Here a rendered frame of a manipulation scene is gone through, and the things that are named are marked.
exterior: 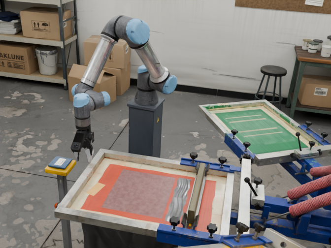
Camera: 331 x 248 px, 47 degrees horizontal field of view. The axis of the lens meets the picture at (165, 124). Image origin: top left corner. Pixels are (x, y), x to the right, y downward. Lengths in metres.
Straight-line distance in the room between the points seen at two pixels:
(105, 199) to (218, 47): 3.92
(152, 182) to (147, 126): 0.45
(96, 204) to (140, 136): 0.66
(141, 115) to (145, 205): 0.66
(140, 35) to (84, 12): 4.04
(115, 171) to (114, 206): 0.30
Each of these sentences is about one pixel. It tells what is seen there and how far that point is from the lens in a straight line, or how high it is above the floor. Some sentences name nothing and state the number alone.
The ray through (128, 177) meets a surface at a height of 0.96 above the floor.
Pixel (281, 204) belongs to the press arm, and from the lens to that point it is 1.88.
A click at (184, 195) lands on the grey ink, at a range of 1.96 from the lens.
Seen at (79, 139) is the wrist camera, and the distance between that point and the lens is 1.86.
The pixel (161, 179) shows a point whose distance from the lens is 2.06.
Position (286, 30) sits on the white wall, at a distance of 5.46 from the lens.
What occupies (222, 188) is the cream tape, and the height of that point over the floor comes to 0.96.
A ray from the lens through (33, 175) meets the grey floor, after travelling 3.88.
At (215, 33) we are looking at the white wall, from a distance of 5.47.
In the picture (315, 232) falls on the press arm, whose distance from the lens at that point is 1.99.
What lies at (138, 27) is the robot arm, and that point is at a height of 1.73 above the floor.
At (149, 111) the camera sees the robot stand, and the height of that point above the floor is 1.17.
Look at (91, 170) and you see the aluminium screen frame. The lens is 2.08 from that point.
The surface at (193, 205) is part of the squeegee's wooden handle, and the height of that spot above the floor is 1.06.
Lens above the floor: 2.14
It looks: 27 degrees down
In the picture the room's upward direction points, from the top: 3 degrees clockwise
